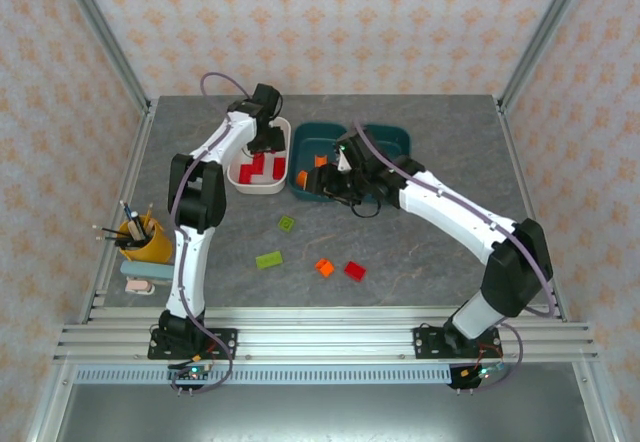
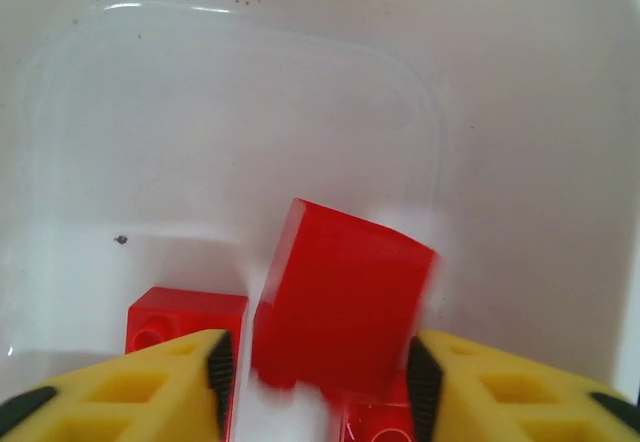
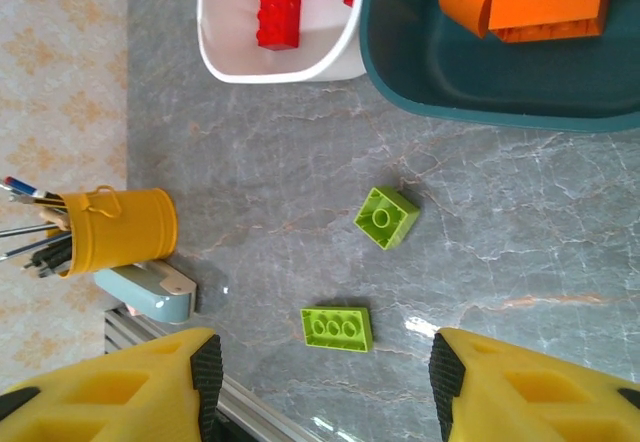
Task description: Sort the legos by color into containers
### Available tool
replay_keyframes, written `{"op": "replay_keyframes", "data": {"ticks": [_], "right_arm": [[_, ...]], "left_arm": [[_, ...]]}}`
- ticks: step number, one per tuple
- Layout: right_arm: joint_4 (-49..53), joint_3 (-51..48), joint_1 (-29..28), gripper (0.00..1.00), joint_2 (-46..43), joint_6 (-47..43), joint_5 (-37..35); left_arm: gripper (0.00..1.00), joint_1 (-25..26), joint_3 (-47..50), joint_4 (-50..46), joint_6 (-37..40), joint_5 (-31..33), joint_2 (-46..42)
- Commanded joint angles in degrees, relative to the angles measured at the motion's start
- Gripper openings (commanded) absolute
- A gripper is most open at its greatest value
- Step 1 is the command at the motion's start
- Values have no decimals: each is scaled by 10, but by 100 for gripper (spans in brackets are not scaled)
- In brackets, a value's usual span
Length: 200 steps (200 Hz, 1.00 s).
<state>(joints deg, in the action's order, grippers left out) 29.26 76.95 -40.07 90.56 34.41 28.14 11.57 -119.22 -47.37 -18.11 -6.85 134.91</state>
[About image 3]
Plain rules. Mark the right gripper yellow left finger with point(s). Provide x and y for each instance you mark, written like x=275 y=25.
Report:
x=100 y=397

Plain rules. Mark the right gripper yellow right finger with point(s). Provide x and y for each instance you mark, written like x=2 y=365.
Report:
x=540 y=402

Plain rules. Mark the long orange lego brick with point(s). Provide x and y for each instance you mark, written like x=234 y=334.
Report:
x=545 y=7

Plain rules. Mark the pale blue stapler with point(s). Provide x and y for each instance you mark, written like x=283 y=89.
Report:
x=150 y=297

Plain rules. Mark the black marker pen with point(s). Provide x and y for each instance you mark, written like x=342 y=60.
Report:
x=52 y=257

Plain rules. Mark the dark thin pen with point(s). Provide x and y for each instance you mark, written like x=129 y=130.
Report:
x=30 y=248

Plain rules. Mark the yellow metal pen cup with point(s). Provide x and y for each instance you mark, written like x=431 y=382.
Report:
x=125 y=232

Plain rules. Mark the silver pen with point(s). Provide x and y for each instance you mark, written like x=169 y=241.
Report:
x=25 y=231

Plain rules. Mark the beige wooden stick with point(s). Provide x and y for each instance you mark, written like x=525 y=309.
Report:
x=55 y=218

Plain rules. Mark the long green lego brick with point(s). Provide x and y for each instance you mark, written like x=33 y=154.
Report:
x=336 y=329

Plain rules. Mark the blue capped pen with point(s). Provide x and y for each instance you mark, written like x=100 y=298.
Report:
x=30 y=190

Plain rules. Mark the green square lego brick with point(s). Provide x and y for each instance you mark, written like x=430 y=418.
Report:
x=386 y=218

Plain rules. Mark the teal plastic container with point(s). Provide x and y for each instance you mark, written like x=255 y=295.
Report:
x=500 y=77

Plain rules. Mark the white plastic container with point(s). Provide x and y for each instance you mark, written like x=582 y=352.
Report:
x=280 y=64

